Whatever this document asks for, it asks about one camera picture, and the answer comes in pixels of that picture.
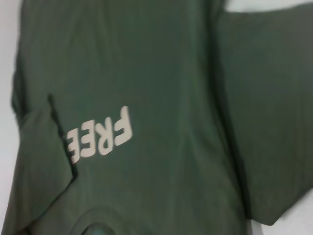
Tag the dark green FREE T-shirt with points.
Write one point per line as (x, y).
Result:
(159, 73)

